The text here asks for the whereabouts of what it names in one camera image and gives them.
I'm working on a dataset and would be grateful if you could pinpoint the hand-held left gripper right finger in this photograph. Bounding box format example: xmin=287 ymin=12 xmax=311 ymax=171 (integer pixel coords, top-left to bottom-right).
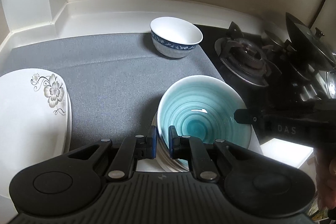
xmin=168 ymin=126 xmax=252 ymax=180

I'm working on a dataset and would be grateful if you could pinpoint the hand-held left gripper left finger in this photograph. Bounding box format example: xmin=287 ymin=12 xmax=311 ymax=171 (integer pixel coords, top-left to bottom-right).
xmin=63 ymin=126 xmax=158 ymax=180

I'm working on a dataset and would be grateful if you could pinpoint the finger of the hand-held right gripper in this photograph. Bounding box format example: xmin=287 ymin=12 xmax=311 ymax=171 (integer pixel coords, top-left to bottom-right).
xmin=234 ymin=109 xmax=263 ymax=126

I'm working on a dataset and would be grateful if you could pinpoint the cream ribbed bowl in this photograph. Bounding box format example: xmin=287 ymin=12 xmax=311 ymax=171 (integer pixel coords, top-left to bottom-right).
xmin=151 ymin=111 xmax=191 ymax=173

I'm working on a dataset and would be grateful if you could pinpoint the teal glazed bowl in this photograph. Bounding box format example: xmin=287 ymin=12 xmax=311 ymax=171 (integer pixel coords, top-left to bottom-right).
xmin=157 ymin=75 xmax=254 ymax=172

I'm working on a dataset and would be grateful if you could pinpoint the white bowl with blue band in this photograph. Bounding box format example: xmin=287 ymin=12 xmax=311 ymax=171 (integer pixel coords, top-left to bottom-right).
xmin=150 ymin=17 xmax=204 ymax=59

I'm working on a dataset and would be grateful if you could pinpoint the person's right hand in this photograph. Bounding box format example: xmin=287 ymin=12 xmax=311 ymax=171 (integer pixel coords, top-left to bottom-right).
xmin=315 ymin=145 xmax=336 ymax=210

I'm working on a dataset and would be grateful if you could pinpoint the black gas stove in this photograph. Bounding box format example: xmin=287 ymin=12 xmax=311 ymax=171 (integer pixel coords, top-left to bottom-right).
xmin=194 ymin=21 xmax=336 ymax=119

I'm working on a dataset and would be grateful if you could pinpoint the steel pot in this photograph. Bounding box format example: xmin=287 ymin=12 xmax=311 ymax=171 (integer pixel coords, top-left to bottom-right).
xmin=325 ymin=71 xmax=336 ymax=99

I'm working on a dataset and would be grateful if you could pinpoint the grey mat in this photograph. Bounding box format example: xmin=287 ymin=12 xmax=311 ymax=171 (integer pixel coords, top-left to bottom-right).
xmin=0 ymin=30 xmax=226 ymax=156

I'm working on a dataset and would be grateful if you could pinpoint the dark pot lid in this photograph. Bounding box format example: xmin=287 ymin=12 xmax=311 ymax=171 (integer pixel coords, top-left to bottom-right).
xmin=285 ymin=12 xmax=336 ymax=72

